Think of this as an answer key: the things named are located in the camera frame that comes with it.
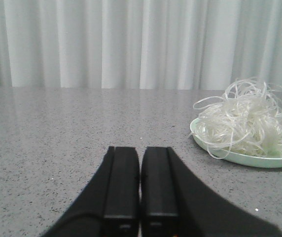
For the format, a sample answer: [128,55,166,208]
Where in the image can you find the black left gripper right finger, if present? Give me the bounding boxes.
[141,147,282,237]

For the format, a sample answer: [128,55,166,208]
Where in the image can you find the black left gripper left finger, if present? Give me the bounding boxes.
[44,147,139,237]

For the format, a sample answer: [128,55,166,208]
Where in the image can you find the light green round plate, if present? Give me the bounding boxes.
[189,117,282,169]

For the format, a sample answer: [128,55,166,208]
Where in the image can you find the white pleated curtain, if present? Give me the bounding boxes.
[0,0,282,90]

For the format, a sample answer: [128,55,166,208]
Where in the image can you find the white vermicelli noodle bundle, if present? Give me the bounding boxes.
[191,78,282,159]

